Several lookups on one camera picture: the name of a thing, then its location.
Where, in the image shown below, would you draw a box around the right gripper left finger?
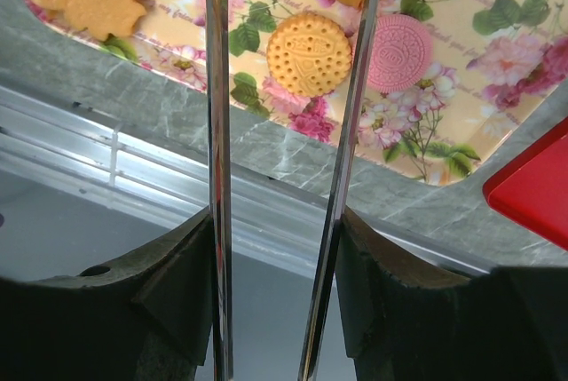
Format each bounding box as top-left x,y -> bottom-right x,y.
1,211 -> 213,380

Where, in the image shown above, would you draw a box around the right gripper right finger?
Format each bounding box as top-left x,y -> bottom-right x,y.
335,210 -> 567,380

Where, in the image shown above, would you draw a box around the metal tongs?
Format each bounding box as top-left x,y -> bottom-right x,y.
205,0 -> 379,380

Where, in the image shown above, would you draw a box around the red box lid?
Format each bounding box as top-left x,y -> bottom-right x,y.
483,120 -> 567,250

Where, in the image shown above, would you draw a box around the floral serving tray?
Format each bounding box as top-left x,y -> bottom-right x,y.
25,0 -> 567,186

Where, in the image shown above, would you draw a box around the aluminium rail frame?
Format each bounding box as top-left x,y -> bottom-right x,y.
1,77 -> 327,277

